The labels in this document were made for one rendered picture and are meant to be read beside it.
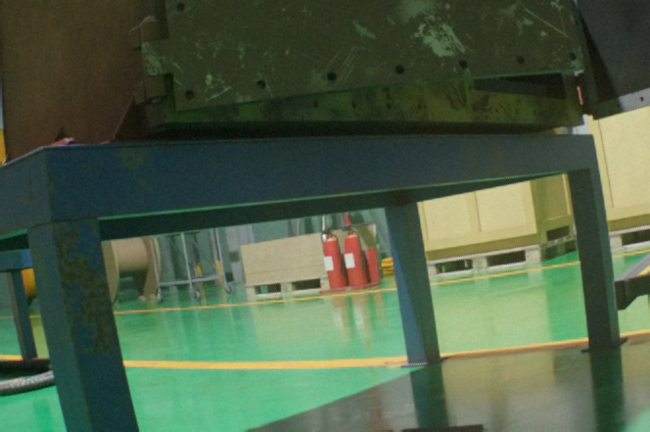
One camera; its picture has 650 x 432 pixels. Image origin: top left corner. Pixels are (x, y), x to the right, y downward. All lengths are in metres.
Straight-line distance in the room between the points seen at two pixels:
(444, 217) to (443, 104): 5.59
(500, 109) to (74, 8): 0.99
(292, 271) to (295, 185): 7.07
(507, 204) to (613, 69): 4.73
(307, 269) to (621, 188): 3.34
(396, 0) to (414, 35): 0.06
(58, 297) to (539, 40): 0.82
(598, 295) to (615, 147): 4.06
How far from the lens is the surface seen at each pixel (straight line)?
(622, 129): 6.48
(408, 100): 1.66
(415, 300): 2.82
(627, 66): 2.29
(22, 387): 3.53
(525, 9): 1.36
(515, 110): 2.03
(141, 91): 1.20
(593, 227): 2.48
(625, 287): 1.34
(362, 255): 7.59
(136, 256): 11.97
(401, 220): 2.81
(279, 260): 8.57
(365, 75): 1.23
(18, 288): 4.85
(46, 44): 1.60
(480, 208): 7.13
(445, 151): 1.78
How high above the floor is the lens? 0.46
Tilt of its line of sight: 4 degrees up
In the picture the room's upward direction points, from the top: 9 degrees counter-clockwise
